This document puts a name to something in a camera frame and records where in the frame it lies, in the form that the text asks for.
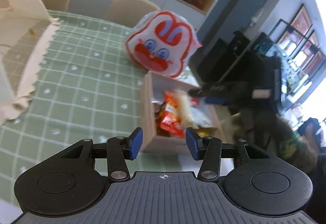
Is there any black water dispenser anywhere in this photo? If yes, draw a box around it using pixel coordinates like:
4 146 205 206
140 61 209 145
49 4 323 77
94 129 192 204
197 31 251 87

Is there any pink cardboard box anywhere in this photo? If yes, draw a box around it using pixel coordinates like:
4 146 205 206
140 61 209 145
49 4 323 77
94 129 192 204
140 71 225 155

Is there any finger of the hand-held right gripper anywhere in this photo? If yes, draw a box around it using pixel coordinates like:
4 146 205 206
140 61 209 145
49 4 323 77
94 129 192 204
188 83 229 97
204 96 229 106

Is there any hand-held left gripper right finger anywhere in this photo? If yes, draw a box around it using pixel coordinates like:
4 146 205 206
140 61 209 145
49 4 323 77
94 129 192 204
186 127 269 183

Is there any large window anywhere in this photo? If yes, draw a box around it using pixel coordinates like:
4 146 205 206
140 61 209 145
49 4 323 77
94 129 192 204
277 4 326 82

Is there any beige wafer bar packet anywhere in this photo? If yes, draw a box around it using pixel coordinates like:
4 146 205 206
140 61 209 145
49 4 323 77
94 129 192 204
178 91 200 129

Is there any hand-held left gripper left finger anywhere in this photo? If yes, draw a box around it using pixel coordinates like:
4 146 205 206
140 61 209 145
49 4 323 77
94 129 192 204
60 127 143 183

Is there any green checked tablecloth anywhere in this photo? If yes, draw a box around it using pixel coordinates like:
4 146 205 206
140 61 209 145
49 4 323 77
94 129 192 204
0 9 235 205

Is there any red white rabbit bag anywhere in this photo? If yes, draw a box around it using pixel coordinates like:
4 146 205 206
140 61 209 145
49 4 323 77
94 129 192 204
125 10 203 78

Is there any black fish tank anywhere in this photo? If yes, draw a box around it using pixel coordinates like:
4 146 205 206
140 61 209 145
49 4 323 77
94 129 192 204
251 32 314 123

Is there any dark blue object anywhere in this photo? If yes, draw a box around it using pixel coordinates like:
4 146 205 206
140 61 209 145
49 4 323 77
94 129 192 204
302 117 326 149

